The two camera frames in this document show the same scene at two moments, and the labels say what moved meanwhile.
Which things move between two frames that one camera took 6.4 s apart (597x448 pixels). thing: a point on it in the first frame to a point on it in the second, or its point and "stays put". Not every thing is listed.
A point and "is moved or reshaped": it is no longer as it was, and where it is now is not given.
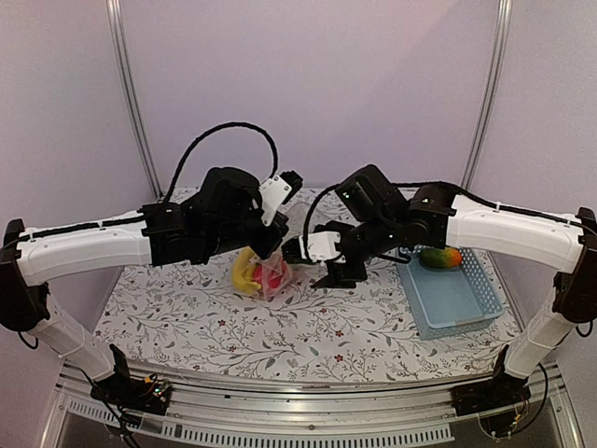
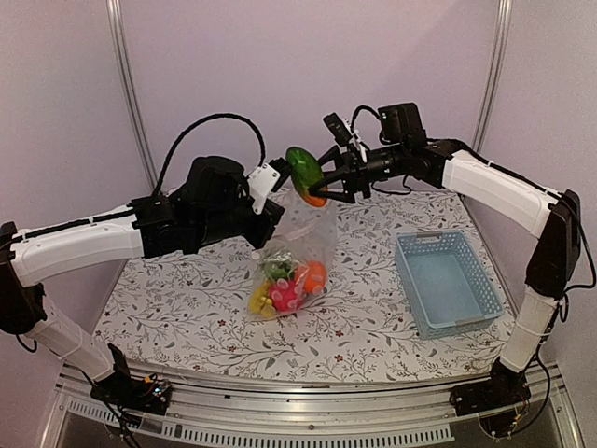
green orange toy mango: [446, 258] to [306, 173]
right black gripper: [342, 276] to [354, 174]
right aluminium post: [493, 89] stays put
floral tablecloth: [186, 315] stays put
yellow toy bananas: [242, 278] to [261, 302]
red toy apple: [271, 275] to [285, 296]
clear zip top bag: [265, 278] is moved or reshaped
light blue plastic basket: [449, 301] stays put
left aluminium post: [115, 15] stays put
